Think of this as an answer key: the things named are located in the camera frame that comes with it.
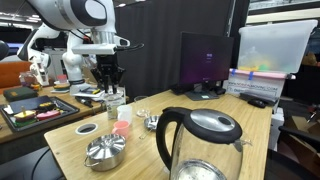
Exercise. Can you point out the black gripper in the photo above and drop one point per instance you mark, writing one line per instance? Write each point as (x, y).
(107, 72)

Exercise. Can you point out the clear glass bowl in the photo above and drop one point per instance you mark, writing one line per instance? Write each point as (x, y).
(143, 113)

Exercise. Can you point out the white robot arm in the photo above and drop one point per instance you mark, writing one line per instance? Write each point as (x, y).
(91, 28)

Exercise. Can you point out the pink plastic cup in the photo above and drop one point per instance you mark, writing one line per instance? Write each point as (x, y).
(121, 128)

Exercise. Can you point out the small steel strainer pan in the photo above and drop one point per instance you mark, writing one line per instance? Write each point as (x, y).
(150, 123)

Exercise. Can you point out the steel pot with lid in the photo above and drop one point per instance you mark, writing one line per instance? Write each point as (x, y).
(105, 152)

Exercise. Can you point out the black computer monitor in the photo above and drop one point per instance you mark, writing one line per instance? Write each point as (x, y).
(204, 60)

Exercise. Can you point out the dark green case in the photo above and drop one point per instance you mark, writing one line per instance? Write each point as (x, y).
(19, 93)

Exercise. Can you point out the black tray with toys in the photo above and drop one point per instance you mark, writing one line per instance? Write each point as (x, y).
(25, 114)

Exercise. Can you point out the glass electric kettle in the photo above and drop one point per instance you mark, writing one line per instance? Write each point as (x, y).
(200, 144)

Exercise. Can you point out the black computer mouse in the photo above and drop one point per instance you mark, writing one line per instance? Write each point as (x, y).
(257, 103)

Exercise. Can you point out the clear plastic storage bin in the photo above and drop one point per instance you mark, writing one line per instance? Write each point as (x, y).
(278, 47)

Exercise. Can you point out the white desk cable grommet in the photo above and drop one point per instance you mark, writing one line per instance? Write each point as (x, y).
(86, 128)

